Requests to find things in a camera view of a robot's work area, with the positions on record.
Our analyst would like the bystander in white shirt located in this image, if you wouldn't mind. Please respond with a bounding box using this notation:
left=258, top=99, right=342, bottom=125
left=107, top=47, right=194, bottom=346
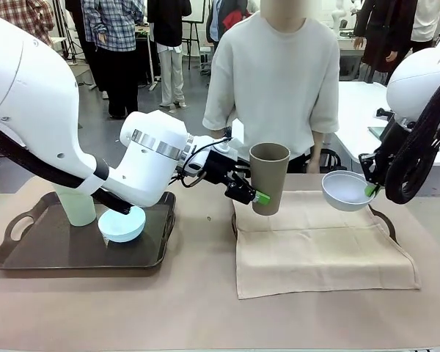
left=410, top=0, right=440, bottom=56

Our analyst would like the bystander in blue red jacket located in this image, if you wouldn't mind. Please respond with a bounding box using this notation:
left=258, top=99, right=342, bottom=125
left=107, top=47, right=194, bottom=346
left=206, top=0, right=251, bottom=45

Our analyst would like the thin black camera cable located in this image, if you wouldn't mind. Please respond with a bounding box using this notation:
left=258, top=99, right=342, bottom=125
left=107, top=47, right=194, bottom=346
left=174, top=136, right=232, bottom=188

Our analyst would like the bystander in dark coat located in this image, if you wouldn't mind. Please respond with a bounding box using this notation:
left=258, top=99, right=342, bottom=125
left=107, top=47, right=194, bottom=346
left=353, top=0, right=419, bottom=74

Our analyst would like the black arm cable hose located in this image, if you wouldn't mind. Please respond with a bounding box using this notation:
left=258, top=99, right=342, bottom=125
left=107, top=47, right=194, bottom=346
left=384, top=69, right=440, bottom=205
left=0, top=119, right=135, bottom=216

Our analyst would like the light blue bowl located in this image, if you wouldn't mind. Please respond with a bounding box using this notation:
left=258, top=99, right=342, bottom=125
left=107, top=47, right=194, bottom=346
left=98, top=205, right=147, bottom=243

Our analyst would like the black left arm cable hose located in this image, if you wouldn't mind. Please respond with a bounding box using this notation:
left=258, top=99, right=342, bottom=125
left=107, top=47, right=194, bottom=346
left=0, top=119, right=135, bottom=216

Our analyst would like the brown paper cup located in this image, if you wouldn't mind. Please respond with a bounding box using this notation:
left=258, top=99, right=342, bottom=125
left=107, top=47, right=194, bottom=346
left=249, top=142, right=291, bottom=217

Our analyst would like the person's left forearm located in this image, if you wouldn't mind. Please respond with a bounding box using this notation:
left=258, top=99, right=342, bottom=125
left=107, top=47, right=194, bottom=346
left=307, top=130, right=326, bottom=174

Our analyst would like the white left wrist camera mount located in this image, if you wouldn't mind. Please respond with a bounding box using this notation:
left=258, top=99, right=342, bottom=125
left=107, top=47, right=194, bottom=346
left=185, top=135, right=236, bottom=174

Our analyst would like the bystander in blue plaid shirt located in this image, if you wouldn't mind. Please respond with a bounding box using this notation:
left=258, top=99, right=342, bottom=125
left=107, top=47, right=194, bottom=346
left=81, top=0, right=140, bottom=120

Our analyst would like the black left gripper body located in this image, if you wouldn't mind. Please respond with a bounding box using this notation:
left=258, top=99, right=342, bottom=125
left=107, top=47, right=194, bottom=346
left=201, top=149, right=243, bottom=186

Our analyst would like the white bowl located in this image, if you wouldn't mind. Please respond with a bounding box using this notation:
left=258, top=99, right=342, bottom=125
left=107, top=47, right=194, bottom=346
left=321, top=170, right=375, bottom=213

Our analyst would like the beige cloth mat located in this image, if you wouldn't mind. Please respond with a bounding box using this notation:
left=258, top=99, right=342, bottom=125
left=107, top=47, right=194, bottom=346
left=231, top=188, right=422, bottom=301

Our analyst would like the white background table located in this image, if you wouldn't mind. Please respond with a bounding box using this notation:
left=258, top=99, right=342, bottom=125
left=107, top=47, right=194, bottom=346
left=331, top=80, right=440, bottom=170

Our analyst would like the bystander in white trousers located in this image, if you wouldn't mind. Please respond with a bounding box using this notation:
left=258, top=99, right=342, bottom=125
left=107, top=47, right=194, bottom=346
left=146, top=0, right=192, bottom=109

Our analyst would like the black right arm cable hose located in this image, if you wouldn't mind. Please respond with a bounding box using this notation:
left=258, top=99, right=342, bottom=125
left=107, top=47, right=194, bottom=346
left=384, top=69, right=440, bottom=205

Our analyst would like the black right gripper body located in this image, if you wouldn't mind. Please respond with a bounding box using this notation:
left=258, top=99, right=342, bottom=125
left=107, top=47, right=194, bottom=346
left=372, top=122, right=400, bottom=183

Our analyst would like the bystander in red plaid shirt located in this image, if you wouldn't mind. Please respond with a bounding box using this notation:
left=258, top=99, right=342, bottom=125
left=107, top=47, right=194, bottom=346
left=0, top=0, right=56, bottom=37

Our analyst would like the pale green cup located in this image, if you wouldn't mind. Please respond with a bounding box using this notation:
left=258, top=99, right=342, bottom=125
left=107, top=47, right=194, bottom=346
left=54, top=183, right=97, bottom=227

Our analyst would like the black office chair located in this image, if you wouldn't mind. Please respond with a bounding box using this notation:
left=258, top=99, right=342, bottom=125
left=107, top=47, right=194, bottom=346
left=320, top=148, right=348, bottom=174

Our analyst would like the person in white T-shirt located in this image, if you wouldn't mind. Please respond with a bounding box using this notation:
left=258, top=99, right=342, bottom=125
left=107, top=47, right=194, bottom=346
left=202, top=0, right=340, bottom=174

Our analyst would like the dark brown handled tray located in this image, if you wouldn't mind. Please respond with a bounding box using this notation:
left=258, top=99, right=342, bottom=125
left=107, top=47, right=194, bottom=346
left=0, top=190, right=177, bottom=271
left=230, top=204, right=403, bottom=247

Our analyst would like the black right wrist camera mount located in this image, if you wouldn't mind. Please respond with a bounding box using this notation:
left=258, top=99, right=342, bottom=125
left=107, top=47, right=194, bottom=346
left=375, top=107, right=397, bottom=122

